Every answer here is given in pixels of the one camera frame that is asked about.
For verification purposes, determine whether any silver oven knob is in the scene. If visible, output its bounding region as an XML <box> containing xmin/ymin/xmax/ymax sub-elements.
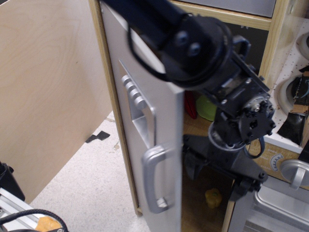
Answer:
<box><xmin>280</xmin><ymin>159</ymin><xmax>309</xmax><ymax>190</ymax></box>

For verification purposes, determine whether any grey freezer door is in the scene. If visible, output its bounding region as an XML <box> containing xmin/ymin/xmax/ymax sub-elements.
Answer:
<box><xmin>184</xmin><ymin>0</ymin><xmax>276</xmax><ymax>18</ymax></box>

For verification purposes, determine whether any white speckled toy countertop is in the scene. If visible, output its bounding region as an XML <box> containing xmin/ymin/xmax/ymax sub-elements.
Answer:
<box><xmin>264</xmin><ymin>18</ymin><xmax>309</xmax><ymax>154</ymax></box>

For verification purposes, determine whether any black floor tape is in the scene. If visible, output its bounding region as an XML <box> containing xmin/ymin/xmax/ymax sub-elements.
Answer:
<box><xmin>86</xmin><ymin>131</ymin><xmax>110</xmax><ymax>143</ymax></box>

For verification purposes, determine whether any plywood board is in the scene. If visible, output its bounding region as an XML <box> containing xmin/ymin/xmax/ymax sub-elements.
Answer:
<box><xmin>0</xmin><ymin>0</ymin><xmax>112</xmax><ymax>203</ymax></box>

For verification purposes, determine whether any black braided cable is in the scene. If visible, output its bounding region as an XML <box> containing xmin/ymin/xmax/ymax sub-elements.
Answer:
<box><xmin>0</xmin><ymin>209</ymin><xmax>68</xmax><ymax>232</ymax></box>

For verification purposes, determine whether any yellow toy bell pepper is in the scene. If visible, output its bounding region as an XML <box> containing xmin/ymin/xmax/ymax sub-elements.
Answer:
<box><xmin>205</xmin><ymin>188</ymin><xmax>223</xmax><ymax>209</ymax></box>

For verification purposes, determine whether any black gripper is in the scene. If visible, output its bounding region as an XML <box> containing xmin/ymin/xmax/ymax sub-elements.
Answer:
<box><xmin>183</xmin><ymin>135</ymin><xmax>268</xmax><ymax>201</ymax></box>

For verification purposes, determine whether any red toy chili pepper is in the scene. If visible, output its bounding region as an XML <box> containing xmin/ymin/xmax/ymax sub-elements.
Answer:
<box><xmin>184</xmin><ymin>91</ymin><xmax>197</xmax><ymax>119</ymax></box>

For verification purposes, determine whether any grey toy fridge door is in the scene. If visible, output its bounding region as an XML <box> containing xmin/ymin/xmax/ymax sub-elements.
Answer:
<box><xmin>100</xmin><ymin>2</ymin><xmax>183</xmax><ymax>232</ymax></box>

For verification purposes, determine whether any silver ice dispenser panel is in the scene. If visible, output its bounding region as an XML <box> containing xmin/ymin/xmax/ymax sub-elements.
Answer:
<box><xmin>118</xmin><ymin>60</ymin><xmax>156</xmax><ymax>148</ymax></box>

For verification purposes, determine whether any green toy plate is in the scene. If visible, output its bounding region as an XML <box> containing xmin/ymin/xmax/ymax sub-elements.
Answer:
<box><xmin>196</xmin><ymin>95</ymin><xmax>217</xmax><ymax>121</ymax></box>

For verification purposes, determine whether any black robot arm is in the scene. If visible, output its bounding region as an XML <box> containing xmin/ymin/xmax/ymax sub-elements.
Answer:
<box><xmin>106</xmin><ymin>0</ymin><xmax>276</xmax><ymax>201</ymax></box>

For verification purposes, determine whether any aluminium frame rail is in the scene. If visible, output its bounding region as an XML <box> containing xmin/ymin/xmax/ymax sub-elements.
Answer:
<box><xmin>0</xmin><ymin>188</ymin><xmax>44</xmax><ymax>231</ymax></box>

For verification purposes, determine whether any wooden toy kitchen cabinet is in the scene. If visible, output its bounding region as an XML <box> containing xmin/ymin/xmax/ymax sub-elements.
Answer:
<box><xmin>90</xmin><ymin>0</ymin><xmax>308</xmax><ymax>232</ymax></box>

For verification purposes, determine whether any grey toy oven door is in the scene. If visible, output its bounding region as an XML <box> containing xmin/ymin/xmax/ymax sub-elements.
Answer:
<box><xmin>227</xmin><ymin>176</ymin><xmax>309</xmax><ymax>232</ymax></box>

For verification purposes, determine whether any silver fridge door handle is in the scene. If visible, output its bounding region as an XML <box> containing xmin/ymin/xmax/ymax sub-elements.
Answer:
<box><xmin>141</xmin><ymin>143</ymin><xmax>182</xmax><ymax>215</ymax></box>

